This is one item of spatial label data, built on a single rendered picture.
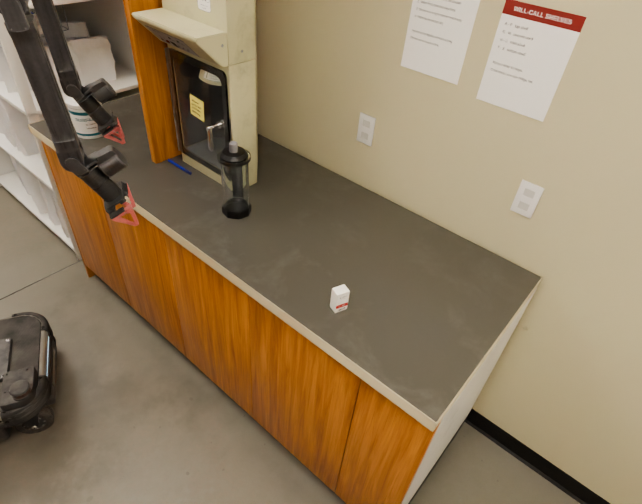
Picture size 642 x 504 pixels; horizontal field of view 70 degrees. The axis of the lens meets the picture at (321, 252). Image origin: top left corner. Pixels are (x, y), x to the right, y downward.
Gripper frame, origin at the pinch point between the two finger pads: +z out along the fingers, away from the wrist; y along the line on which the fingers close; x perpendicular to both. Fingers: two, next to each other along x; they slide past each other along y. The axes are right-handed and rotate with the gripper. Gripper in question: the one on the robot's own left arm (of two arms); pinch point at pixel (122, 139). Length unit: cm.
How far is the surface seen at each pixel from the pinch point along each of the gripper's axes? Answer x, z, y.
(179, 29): -43, -29, -27
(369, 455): -22, 72, -123
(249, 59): -56, -11, -27
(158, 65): -28.1, -14.6, 0.8
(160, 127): -14.4, 4.0, -0.7
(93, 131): 13.3, 0.8, 23.9
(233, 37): -55, -20, -30
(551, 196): -111, 45, -95
